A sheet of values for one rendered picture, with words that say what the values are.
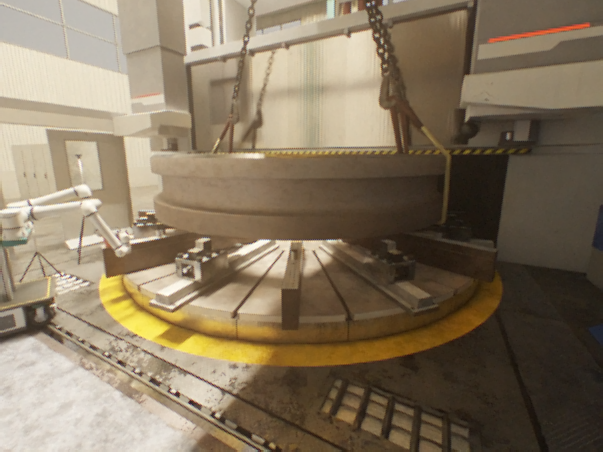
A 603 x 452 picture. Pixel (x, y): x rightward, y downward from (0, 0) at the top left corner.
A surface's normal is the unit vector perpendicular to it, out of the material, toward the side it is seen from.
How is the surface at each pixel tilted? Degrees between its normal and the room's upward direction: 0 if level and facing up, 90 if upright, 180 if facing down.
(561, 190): 90
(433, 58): 90
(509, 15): 90
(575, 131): 90
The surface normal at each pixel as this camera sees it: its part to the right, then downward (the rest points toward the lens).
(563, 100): -0.45, 0.17
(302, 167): 0.01, 0.18
